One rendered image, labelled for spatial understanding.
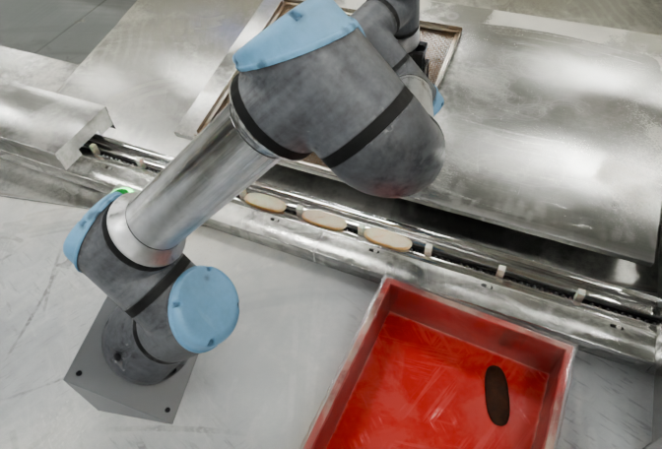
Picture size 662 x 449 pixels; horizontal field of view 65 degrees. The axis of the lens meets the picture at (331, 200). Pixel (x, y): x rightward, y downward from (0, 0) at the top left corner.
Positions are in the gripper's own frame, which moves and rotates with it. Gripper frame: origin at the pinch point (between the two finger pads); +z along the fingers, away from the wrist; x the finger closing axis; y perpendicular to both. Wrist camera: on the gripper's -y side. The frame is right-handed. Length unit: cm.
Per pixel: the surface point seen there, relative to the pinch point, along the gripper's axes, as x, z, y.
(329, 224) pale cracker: -30.1, 2.7, -4.0
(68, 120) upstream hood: -25, -3, -73
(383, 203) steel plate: -18.9, 8.7, 3.8
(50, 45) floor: 87, 109, -250
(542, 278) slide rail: -28.5, 4.1, 38.1
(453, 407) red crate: -57, 2, 28
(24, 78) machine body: -7, 11, -113
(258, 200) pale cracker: -29.2, 2.7, -21.0
